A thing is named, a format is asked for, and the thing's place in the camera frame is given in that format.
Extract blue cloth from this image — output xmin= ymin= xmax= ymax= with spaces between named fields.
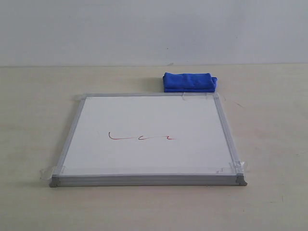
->
xmin=163 ymin=73 xmax=218 ymax=93

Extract clear tape back right edge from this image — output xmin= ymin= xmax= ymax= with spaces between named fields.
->
xmin=181 ymin=92 xmax=219 ymax=101

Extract clear tape front right corner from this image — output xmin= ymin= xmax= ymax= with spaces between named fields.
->
xmin=216 ymin=161 xmax=247 ymax=175

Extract white board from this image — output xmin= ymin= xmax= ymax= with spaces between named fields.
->
xmin=50 ymin=93 xmax=247 ymax=187

